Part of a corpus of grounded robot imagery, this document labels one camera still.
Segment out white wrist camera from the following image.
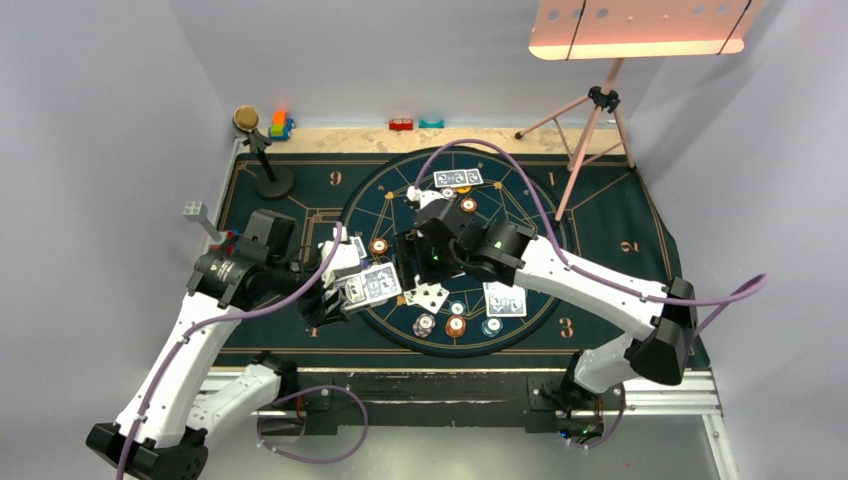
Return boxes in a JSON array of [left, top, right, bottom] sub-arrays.
[[322, 240, 362, 283], [405, 186, 446, 211]]

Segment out colourful lego toy car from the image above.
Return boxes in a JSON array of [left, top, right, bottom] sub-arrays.
[[219, 230, 240, 254]]

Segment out face up spades card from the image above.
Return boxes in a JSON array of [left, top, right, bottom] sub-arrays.
[[403, 283, 450, 315]]

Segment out round brown knob stand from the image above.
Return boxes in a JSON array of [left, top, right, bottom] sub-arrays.
[[232, 105, 295, 200]]

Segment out red toy block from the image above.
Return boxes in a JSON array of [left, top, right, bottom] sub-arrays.
[[388, 117, 415, 131]]

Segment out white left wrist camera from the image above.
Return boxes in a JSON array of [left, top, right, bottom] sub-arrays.
[[322, 240, 362, 283]]

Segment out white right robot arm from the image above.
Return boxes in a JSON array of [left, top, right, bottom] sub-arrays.
[[398, 198, 697, 407]]

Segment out teal poker chip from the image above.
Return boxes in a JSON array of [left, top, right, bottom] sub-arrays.
[[449, 301, 466, 316]]

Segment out teal toy block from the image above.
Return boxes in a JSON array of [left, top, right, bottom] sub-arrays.
[[418, 118, 445, 129]]

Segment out blue playing card deck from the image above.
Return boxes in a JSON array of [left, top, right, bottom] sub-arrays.
[[335, 263, 403, 313]]

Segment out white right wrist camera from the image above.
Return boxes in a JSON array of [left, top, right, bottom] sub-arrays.
[[405, 186, 446, 211]]

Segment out pink music stand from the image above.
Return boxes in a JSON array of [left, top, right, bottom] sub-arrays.
[[515, 0, 764, 221]]

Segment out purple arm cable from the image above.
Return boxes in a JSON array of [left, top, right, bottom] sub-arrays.
[[413, 139, 770, 452], [113, 221, 369, 480]]

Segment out orange poker chip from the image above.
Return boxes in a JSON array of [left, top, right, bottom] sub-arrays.
[[459, 197, 477, 213], [369, 237, 390, 256]]

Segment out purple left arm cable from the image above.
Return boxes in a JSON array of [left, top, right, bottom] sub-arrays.
[[113, 221, 369, 480]]

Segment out blue playing card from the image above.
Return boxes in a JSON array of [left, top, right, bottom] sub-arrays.
[[483, 282, 528, 318], [350, 236, 368, 259], [433, 168, 484, 188]]

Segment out aluminium frame rail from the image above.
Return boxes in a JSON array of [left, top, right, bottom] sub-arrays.
[[119, 368, 740, 480]]

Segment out round blue poker mat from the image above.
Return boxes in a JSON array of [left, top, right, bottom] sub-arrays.
[[335, 146, 573, 359]]

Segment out pink white chip stack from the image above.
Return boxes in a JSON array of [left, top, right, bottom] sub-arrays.
[[412, 313, 436, 338]]

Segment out teal chip stack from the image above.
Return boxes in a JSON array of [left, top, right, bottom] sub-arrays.
[[481, 317, 503, 338]]

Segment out orange chip stack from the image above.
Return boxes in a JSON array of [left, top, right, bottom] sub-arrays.
[[445, 315, 467, 339]]

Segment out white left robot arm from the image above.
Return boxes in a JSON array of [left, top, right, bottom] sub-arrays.
[[86, 209, 362, 479]]

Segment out rectangular dark green poker mat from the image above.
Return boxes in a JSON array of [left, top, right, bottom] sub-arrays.
[[216, 147, 682, 369]]

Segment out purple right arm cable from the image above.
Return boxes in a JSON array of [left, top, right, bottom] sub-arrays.
[[413, 139, 770, 452]]

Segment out orange green blue toy blocks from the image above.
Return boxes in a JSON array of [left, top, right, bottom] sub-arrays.
[[268, 110, 294, 141]]

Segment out grey lego brick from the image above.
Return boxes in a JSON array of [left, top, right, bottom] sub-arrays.
[[183, 200, 224, 243]]

